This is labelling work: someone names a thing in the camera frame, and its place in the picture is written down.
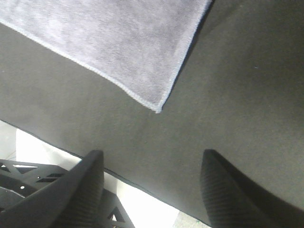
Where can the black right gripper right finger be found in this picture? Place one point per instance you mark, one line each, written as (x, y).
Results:
(233, 200)

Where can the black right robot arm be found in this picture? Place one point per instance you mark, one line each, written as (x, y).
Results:
(18, 180)

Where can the grey-blue microfibre towel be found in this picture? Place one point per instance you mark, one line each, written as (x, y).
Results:
(139, 45)

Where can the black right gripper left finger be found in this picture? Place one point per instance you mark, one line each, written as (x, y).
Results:
(72, 201)

